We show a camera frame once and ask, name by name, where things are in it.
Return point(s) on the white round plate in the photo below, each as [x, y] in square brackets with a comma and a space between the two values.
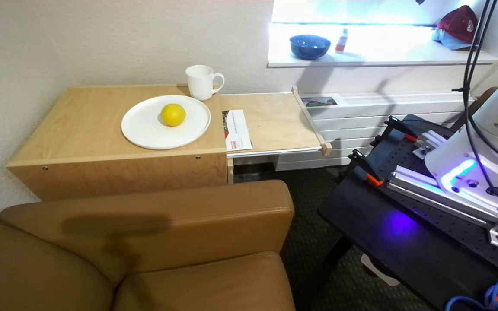
[140, 125]

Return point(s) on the white wall heater unit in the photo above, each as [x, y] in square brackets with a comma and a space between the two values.
[354, 121]

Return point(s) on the maroon baseball cap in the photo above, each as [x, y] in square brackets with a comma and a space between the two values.
[460, 21]

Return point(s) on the small red white bottle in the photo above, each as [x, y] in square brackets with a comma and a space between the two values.
[340, 42]

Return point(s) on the colourful sticker on heater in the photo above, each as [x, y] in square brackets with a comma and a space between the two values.
[318, 102]

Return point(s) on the brown leather armchair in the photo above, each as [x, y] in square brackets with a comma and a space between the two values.
[197, 249]

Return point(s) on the wooden pullout table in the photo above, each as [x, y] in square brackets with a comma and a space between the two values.
[276, 123]

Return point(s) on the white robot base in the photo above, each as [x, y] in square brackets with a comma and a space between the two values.
[467, 163]

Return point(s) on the white windowsill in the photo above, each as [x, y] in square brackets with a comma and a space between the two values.
[366, 47]

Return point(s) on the white red leaflet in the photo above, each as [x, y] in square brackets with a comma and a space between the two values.
[235, 131]

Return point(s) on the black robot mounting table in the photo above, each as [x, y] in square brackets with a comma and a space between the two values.
[434, 252]

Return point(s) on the yellow lemon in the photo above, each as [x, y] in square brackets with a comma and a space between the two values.
[171, 114]

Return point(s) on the orange handled clamp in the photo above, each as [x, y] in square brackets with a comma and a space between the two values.
[363, 169]

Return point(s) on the blue bowl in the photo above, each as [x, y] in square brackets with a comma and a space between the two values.
[308, 47]

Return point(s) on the wooden side cabinet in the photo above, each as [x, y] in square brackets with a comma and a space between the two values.
[78, 149]

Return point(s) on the white ceramic mug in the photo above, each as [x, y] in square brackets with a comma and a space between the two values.
[202, 81]

